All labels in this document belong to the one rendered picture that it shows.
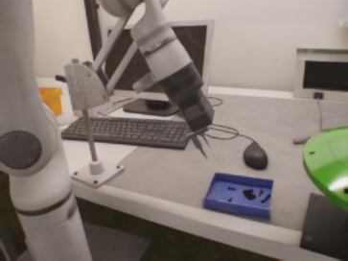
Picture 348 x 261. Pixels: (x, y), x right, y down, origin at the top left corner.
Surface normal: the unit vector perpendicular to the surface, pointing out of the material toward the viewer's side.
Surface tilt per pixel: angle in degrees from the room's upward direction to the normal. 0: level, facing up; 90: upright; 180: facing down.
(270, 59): 90
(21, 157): 91
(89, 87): 90
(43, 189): 18
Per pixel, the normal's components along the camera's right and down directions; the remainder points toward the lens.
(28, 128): 0.51, 0.24
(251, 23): -0.44, 0.36
